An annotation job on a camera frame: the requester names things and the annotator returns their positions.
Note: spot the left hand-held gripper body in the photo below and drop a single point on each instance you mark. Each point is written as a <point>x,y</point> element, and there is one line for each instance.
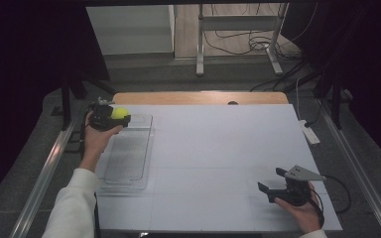
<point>101,119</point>

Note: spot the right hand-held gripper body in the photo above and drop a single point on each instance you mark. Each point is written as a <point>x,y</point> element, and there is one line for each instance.
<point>294,193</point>

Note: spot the yellow tennis ball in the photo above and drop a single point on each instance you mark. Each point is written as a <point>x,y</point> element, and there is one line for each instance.
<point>120,113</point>

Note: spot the clear plastic container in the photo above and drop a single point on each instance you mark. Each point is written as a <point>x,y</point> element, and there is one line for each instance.
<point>130,155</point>

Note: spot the person's left hand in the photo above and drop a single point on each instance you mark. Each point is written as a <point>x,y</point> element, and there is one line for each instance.
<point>96,142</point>

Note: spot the person's right hand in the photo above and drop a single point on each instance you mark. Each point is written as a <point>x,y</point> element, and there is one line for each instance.
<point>302,216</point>

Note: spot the black metal stand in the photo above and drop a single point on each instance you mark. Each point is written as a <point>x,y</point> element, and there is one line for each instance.
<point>335,105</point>
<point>66,105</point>

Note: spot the white power strip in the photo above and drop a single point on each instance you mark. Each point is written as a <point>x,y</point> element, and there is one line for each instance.
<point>310,134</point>

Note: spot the white board sheet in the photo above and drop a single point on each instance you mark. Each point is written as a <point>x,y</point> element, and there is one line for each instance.
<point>218,142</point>

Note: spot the white cabinet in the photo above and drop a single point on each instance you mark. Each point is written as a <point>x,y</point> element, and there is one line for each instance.
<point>132,29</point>

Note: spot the black floor frame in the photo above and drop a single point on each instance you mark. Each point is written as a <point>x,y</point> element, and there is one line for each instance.
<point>74,141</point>

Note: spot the aluminium rail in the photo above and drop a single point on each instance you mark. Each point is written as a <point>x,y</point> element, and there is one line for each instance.
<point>357,172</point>
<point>43,180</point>

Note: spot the grey metal desk frame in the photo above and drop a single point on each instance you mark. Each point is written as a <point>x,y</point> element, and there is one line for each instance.
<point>238,23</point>

